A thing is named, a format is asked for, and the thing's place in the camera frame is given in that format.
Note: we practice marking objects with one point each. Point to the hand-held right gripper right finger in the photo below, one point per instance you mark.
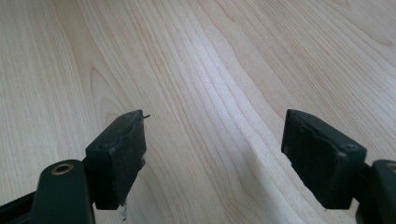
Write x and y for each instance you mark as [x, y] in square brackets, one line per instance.
[320, 165]

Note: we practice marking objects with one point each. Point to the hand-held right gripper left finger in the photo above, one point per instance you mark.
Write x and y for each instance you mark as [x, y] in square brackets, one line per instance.
[116, 161]

